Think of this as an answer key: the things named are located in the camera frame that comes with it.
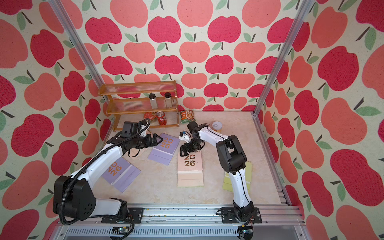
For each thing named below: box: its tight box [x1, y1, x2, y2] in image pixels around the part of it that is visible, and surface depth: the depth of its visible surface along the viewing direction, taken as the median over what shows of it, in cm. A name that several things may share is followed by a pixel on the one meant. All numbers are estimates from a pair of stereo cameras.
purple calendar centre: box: [148, 133, 181, 166], surface depth 100 cm
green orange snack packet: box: [180, 109, 196, 124], surface depth 117 cm
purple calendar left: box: [101, 157, 142, 193], surface depth 89 cm
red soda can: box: [156, 111, 167, 126], surface depth 107 cm
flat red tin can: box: [143, 111, 156, 121], surface depth 117 cm
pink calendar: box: [177, 151, 204, 187], surface depth 90 cm
